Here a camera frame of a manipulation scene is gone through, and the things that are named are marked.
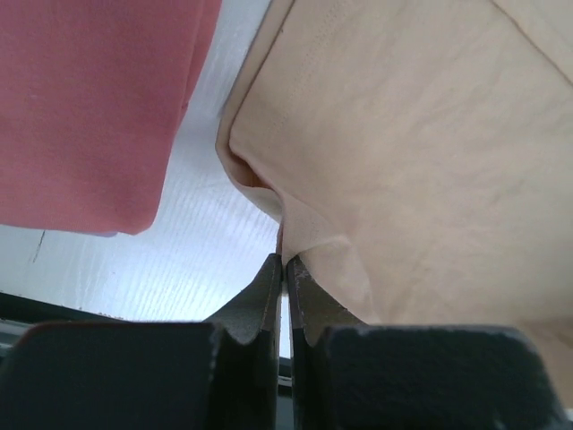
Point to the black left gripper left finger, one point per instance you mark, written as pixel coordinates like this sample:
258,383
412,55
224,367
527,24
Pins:
221,373

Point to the folded red t shirt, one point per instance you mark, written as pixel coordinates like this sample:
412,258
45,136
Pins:
92,95

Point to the beige t shirt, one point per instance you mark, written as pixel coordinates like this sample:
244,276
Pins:
418,158

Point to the folded purple t shirt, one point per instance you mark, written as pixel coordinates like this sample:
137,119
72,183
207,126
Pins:
106,234

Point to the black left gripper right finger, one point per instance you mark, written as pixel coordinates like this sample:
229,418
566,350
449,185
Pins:
347,374

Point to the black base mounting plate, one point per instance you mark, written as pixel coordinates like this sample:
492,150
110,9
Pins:
49,337

